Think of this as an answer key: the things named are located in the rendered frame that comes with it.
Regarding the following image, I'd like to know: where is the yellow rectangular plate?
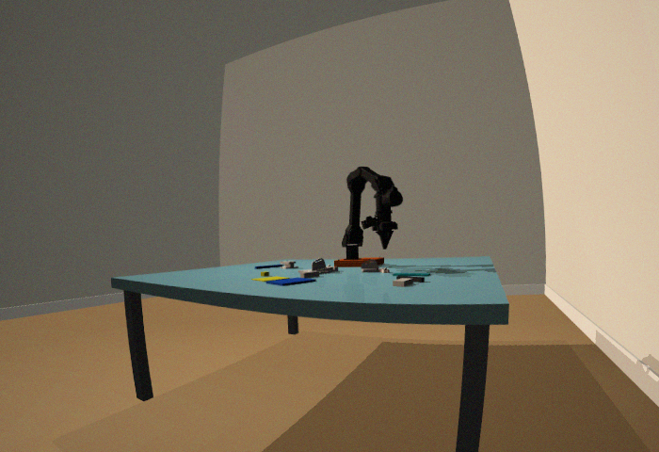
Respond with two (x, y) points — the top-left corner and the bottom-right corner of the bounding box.
(252, 277), (291, 282)

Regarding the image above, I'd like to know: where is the blue rectangular plate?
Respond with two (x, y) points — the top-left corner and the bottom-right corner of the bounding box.
(266, 278), (315, 286)

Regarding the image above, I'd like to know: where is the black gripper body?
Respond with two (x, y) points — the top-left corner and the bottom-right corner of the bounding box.
(373, 208), (398, 232)

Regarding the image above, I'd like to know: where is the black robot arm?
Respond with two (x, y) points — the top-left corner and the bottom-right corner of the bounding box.
(342, 167), (403, 260)

